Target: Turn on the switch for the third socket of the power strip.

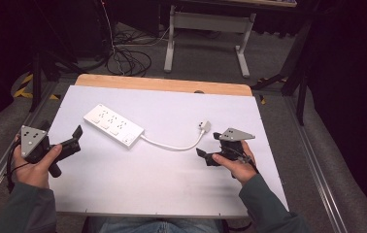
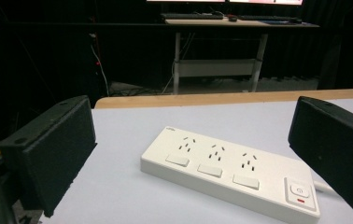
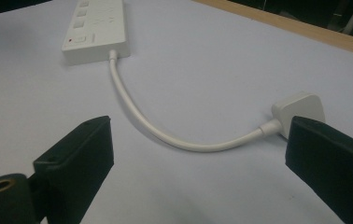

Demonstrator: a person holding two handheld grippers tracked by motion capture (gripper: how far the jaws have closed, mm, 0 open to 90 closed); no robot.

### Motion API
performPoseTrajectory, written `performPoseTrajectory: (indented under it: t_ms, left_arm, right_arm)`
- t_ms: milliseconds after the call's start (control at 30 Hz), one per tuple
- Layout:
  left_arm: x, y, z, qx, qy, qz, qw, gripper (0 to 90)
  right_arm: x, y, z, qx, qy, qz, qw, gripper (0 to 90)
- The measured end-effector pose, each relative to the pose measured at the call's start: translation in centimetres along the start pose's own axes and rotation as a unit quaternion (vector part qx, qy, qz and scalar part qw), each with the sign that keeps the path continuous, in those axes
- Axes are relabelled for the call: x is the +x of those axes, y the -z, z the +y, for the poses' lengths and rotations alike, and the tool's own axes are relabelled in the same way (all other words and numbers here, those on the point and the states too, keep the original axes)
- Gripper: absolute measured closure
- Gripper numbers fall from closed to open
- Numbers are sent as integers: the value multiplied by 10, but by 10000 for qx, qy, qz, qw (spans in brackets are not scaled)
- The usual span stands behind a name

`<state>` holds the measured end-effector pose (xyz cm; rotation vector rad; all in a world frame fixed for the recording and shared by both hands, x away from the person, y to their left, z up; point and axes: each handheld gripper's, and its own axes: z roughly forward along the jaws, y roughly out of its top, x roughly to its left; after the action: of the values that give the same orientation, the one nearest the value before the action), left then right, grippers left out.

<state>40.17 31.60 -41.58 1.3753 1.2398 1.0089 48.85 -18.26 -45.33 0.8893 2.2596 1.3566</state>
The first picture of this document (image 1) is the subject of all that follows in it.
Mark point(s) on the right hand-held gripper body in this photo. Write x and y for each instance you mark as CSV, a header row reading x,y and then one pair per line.
x,y
233,142

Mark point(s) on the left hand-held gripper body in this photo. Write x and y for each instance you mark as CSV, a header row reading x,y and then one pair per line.
x,y
33,142

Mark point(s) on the white plug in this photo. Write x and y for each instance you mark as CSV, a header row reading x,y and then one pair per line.
x,y
205,126

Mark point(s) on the white power strip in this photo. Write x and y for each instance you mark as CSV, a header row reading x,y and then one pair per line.
x,y
113,125

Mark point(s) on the person's right hand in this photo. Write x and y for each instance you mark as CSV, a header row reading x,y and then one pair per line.
x,y
239,168

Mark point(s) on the person's left hand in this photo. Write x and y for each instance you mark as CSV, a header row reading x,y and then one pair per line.
x,y
35,171

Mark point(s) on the white table board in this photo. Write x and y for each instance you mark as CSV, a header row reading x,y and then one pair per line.
x,y
159,181

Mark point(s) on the yellow black floor tape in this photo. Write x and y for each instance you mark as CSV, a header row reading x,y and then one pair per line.
x,y
26,87

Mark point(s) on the black stand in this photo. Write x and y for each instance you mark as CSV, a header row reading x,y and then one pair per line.
x,y
47,64
298,81

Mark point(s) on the wooden desk top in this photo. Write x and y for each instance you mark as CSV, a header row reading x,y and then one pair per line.
x,y
256,2

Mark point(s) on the white metal desk frame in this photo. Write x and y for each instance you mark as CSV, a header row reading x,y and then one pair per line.
x,y
210,22

